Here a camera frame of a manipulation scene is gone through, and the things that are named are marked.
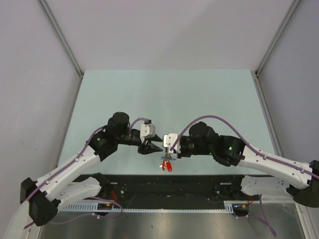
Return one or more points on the right aluminium frame post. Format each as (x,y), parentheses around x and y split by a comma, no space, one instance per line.
(278,35)

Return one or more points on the slotted cable duct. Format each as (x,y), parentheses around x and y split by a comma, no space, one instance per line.
(103,207)

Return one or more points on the red handled keyring holder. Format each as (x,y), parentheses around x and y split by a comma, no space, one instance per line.
(169,156)

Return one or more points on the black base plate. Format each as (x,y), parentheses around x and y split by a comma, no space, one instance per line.
(176,192)

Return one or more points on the left aluminium frame post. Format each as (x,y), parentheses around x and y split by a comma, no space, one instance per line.
(49,15)

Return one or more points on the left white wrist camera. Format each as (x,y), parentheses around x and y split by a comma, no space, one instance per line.
(147,130)

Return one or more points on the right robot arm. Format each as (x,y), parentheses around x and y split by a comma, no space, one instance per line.
(300,180)

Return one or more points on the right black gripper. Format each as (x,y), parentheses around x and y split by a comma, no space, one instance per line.
(182,153)

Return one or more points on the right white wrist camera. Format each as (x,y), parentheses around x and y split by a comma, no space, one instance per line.
(171,143)

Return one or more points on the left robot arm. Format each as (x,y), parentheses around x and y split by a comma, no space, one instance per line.
(55,190)

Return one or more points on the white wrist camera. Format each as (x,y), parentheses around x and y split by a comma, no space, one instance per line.
(171,143)
(147,130)

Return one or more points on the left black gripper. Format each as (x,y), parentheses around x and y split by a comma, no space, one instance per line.
(148,148)

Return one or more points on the aluminium frame post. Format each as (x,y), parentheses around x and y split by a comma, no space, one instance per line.
(278,35)
(49,15)

